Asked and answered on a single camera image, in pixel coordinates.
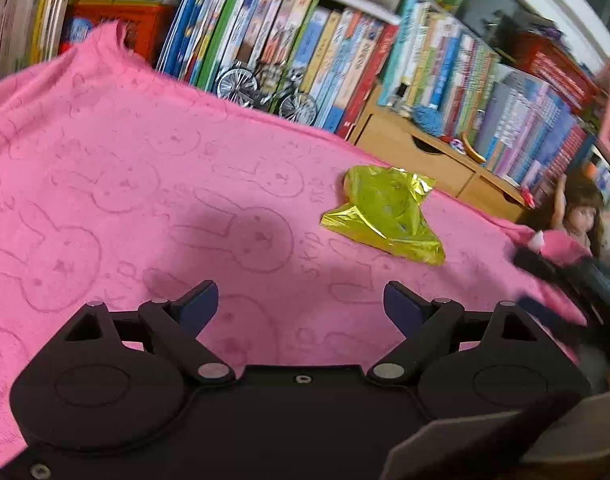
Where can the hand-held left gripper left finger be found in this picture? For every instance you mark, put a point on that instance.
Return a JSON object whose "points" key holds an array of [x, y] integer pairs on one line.
{"points": [[200, 302]]}

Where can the yellow-green plastic wrapper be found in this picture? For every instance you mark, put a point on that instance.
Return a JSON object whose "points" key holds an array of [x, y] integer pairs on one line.
{"points": [[385, 210]]}

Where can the row of colourful shelf books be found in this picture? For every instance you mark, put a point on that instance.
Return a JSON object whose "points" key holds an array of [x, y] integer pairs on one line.
{"points": [[510, 110]]}

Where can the row of thin blue books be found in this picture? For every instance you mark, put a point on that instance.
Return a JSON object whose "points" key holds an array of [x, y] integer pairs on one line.
{"points": [[210, 20]]}

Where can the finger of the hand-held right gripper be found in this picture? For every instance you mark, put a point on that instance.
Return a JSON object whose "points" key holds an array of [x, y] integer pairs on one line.
{"points": [[545, 317], [540, 262]]}

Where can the pink rabbit print blanket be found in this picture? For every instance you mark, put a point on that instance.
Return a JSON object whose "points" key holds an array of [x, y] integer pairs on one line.
{"points": [[135, 210]]}

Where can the wooden drawer shelf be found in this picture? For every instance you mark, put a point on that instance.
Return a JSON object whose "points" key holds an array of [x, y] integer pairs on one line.
{"points": [[410, 155]]}

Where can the toy bicycle model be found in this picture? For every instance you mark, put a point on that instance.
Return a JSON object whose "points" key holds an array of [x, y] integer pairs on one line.
{"points": [[257, 96]]}

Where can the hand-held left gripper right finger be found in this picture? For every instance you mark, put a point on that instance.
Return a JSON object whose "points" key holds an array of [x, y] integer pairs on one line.
{"points": [[402, 310]]}

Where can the row of pale tall books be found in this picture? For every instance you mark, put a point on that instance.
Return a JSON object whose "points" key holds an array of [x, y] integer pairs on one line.
{"points": [[25, 15]]}

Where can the row of mixed picture books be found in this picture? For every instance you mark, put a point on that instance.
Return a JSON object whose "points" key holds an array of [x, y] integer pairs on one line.
{"points": [[335, 60]]}

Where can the blue yarn ball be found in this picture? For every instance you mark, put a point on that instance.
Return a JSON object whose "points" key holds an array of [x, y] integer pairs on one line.
{"points": [[430, 120]]}

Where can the red plastic crate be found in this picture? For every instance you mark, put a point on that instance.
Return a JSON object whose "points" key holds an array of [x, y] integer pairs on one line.
{"points": [[115, 25]]}

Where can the brown-haired doll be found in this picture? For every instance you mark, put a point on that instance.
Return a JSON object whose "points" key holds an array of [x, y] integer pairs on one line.
{"points": [[580, 210]]}

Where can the brown curved wooden piece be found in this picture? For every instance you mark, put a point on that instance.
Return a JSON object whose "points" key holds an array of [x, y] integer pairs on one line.
{"points": [[472, 150]]}

